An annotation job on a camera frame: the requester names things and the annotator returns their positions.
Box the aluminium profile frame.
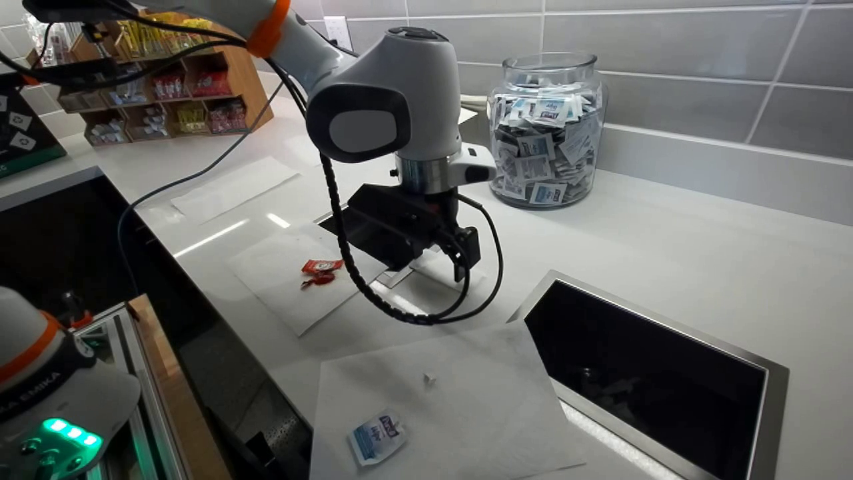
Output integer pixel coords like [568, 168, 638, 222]
[74, 302, 195, 480]

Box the large white serviette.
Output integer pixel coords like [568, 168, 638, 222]
[168, 155, 303, 226]

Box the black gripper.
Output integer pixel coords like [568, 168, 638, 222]
[400, 183, 482, 280]

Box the thin black cable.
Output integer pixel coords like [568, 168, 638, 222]
[111, 50, 314, 296]

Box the black box with stickers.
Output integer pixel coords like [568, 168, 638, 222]
[0, 70, 70, 180]

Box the wooden sachet rack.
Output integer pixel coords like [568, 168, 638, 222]
[55, 16, 276, 150]

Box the glass jar of sachets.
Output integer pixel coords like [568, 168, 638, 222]
[486, 50, 608, 214]

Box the white serviette under red wrapper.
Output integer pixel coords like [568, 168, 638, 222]
[224, 222, 395, 340]

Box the red wrapper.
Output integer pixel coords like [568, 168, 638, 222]
[298, 255, 346, 292]

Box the blue and white packet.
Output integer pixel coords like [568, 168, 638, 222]
[343, 411, 410, 471]

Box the wooden base board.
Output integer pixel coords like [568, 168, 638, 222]
[124, 291, 235, 480]

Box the thick braided black cable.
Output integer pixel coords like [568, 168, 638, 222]
[314, 150, 507, 328]

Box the white serviette with blue packet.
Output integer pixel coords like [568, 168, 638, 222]
[307, 319, 590, 480]

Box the white wall outlet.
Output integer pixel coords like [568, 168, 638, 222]
[322, 14, 355, 52]

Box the small white rectangular serviette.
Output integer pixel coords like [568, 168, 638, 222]
[388, 243, 507, 319]

